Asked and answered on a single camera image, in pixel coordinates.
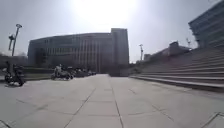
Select distant lamp pole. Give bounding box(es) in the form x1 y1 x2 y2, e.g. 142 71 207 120
138 43 145 62

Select large grey curved building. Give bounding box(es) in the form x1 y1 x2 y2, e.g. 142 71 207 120
27 27 130 75

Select grey stone slab pavement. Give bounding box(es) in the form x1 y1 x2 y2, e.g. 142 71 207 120
0 73 224 128

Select row of parked scooters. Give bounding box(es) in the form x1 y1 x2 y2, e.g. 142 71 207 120
50 63 98 81

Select low distant building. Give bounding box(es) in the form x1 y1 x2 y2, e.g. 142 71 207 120
143 41 192 62

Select wide grey stone steps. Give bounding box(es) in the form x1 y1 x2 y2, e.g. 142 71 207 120
129 45 224 93

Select parked dark scooter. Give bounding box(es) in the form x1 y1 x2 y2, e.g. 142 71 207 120
2 61 27 88

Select glass-fronted building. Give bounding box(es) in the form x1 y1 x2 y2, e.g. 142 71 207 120
187 0 224 50

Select lamp pole with camera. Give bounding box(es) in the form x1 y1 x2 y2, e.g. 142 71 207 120
7 23 23 68

